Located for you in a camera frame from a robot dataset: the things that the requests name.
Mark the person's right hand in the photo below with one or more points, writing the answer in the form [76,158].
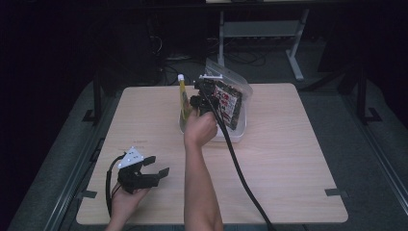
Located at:
[200,130]

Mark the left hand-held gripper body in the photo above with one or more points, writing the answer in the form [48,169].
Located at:
[134,179]

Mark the black metal stand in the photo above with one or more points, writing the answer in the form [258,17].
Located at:
[96,102]
[362,102]

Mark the yellow green spouted pouch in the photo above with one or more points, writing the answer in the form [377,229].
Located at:
[183,96]

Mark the clear bag of dried seaweed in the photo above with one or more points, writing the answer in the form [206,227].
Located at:
[232,102]

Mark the white plastic rack container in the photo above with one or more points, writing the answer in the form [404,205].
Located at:
[235,136]

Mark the grey tape piece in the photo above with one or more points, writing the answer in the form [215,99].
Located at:
[335,192]
[88,194]

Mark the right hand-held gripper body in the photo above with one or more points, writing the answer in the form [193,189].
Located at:
[205,99]

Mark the person's left hand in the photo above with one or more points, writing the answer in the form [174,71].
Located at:
[125,205]

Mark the white metal desk frame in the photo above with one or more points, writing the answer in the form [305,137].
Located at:
[256,29]

